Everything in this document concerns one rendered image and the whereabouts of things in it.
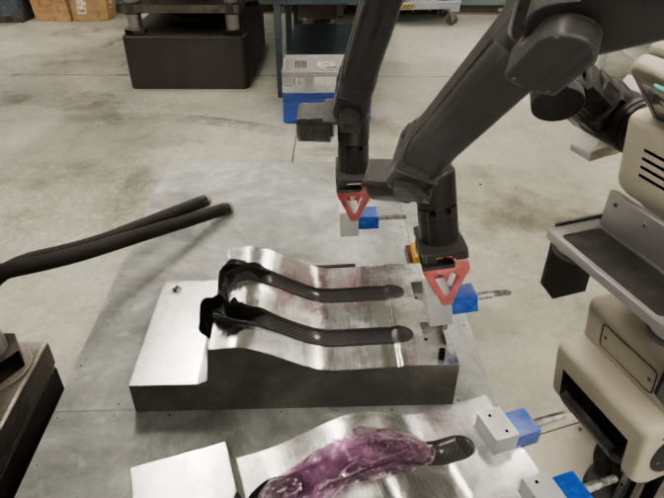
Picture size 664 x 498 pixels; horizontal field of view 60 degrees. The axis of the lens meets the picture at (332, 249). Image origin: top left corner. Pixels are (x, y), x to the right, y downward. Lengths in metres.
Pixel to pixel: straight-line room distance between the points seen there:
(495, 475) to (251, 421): 0.37
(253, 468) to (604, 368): 0.62
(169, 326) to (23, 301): 1.72
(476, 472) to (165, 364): 0.49
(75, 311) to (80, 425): 1.59
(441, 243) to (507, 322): 1.58
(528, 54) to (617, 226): 0.59
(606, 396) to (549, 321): 1.39
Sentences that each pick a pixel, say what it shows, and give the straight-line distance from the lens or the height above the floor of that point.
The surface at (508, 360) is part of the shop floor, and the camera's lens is 2.24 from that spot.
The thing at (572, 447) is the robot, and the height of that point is 0.28.
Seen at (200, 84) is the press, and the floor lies 0.04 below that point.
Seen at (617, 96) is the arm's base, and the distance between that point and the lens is 1.01.
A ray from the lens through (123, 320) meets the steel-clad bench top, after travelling 1.16.
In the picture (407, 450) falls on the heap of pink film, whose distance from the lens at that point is 0.78.
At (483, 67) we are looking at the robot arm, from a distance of 0.50.
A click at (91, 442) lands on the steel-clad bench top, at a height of 0.80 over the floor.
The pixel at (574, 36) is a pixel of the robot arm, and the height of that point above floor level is 1.43.
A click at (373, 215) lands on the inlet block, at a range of 1.12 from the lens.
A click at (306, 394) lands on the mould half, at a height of 0.83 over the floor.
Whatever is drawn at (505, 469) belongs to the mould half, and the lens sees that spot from 0.84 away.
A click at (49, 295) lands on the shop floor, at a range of 2.69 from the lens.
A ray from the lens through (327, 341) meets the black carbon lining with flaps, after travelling 0.93.
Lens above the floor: 1.52
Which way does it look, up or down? 34 degrees down
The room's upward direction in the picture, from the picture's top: straight up
